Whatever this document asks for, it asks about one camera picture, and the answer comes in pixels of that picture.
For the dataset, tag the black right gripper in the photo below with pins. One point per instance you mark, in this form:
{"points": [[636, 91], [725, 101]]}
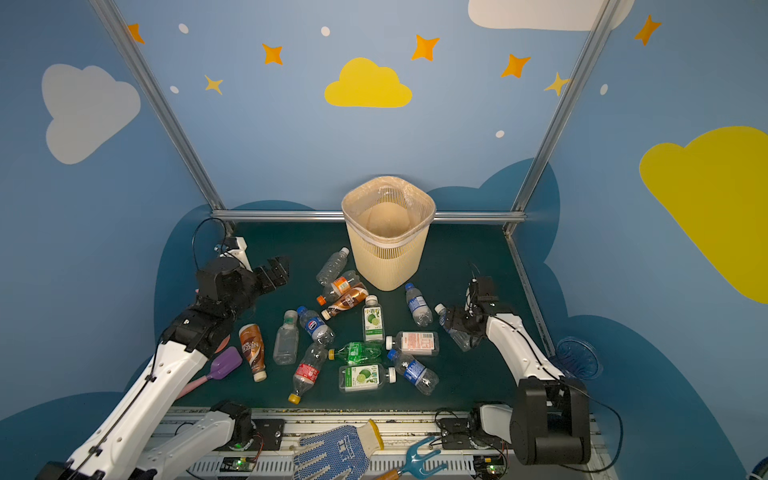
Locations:
{"points": [[459, 321]]}

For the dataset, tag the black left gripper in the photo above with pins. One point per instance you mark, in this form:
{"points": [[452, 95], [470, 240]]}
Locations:
{"points": [[264, 279]]}

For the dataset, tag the small blue cap bottle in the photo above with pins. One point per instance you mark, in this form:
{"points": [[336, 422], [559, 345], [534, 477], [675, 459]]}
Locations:
{"points": [[417, 305]]}

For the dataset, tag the pink label white cap bottle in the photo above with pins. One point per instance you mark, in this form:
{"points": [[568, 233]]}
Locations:
{"points": [[414, 343]]}

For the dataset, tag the blue pepsi bottle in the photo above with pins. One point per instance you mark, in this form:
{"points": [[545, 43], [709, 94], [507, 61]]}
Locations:
{"points": [[315, 326]]}

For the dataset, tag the brown label bottle white cap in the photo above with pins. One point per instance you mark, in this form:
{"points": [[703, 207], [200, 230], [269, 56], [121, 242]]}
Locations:
{"points": [[253, 350]]}

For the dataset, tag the blue label water bottle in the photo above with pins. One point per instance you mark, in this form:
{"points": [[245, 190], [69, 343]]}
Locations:
{"points": [[414, 371]]}

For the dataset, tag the clear bottle grey cap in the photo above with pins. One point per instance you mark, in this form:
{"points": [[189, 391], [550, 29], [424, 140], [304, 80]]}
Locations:
{"points": [[286, 342]]}

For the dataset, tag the red label cola bottle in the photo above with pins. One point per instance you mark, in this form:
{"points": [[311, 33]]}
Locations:
{"points": [[307, 372]]}

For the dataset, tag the green sprite bottle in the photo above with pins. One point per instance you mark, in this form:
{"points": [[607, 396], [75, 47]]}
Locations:
{"points": [[358, 353]]}

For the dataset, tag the lime label bottle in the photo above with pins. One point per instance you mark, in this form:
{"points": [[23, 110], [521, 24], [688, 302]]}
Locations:
{"points": [[373, 325], [362, 378]]}

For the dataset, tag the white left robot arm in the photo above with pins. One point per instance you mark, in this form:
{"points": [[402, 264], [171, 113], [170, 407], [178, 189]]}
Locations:
{"points": [[116, 450]]}

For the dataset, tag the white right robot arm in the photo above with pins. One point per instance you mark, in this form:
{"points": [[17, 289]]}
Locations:
{"points": [[549, 420]]}

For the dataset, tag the beige plastic waste bin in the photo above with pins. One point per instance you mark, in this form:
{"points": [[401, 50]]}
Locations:
{"points": [[388, 221]]}

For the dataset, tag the clear plain plastic bottle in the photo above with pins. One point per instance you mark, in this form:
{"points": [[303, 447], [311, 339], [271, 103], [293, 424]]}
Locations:
{"points": [[333, 267]]}

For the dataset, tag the orange cap soda bottle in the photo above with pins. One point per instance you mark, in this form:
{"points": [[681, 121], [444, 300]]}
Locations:
{"points": [[338, 287]]}

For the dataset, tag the brown coffee drink bottle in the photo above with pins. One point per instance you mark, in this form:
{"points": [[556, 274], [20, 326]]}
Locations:
{"points": [[353, 297]]}

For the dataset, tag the upright lime label bottle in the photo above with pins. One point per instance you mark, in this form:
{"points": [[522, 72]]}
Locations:
{"points": [[373, 325]]}

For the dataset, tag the blue garden hand fork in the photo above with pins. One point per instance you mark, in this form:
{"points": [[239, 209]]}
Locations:
{"points": [[416, 464]]}

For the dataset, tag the blue knitted work glove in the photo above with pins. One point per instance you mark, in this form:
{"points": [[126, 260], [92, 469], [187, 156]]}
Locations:
{"points": [[341, 453]]}

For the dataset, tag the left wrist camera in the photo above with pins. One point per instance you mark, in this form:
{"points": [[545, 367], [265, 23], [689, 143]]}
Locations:
{"points": [[235, 247]]}

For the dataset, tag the aluminium frame rail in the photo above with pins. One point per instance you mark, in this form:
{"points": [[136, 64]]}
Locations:
{"points": [[279, 109]]}

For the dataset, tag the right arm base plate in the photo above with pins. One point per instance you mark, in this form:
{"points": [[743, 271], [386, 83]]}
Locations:
{"points": [[455, 433]]}

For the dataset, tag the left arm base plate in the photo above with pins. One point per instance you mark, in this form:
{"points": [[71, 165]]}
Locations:
{"points": [[257, 435]]}

